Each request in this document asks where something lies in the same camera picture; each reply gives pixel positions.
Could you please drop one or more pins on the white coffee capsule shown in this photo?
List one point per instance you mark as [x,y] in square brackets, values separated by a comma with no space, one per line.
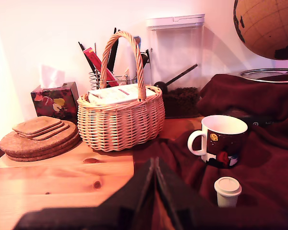
[226,194]

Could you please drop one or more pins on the dark printed mug white inside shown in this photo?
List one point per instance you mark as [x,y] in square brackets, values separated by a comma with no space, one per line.
[226,146]

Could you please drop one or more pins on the black coffee scoop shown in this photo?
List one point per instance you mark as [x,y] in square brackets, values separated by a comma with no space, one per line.
[161,86]

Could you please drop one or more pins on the round cork trivet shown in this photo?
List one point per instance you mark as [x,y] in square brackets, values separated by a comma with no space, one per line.
[19,143]
[50,158]
[69,145]

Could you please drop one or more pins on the square cork coaster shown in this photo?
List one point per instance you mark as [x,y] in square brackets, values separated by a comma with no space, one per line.
[37,124]
[63,131]
[58,128]

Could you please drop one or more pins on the white paper box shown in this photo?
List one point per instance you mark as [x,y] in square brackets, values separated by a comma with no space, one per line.
[120,94]

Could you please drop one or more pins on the dark red fleece blanket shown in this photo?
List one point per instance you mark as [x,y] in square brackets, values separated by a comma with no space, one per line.
[266,167]

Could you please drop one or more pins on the dark floral tissue box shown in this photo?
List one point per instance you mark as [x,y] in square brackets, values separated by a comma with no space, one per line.
[55,103]

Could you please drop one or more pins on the red flat box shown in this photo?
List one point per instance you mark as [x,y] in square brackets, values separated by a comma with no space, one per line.
[96,60]

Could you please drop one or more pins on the black kitchen utensil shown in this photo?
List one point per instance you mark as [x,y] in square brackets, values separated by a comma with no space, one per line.
[114,52]
[87,57]

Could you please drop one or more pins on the clear container with white lid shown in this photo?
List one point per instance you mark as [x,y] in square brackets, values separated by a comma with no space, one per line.
[177,48]

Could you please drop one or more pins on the blue and white utensil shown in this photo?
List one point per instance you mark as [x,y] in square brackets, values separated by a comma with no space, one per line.
[137,40]

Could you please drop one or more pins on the cork globe on metal stand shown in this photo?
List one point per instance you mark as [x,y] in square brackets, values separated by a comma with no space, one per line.
[266,26]

